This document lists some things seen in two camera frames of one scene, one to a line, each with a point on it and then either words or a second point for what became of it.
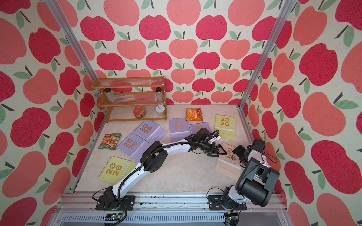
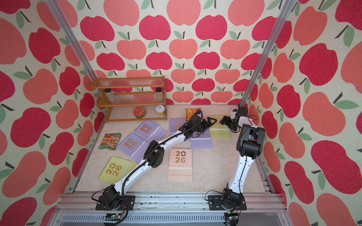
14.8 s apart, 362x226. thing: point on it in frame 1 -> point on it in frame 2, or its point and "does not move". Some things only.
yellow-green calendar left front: [116, 169] does not move
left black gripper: [216, 151] -> [209, 123]
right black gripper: [239, 151] -> [226, 121]
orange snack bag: [193, 114] does not move
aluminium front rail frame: [80, 210] does not move
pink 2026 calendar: [228, 165] -> [180, 165]
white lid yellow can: [160, 110] does not move
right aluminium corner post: [283, 19] does not move
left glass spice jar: [110, 94] does not move
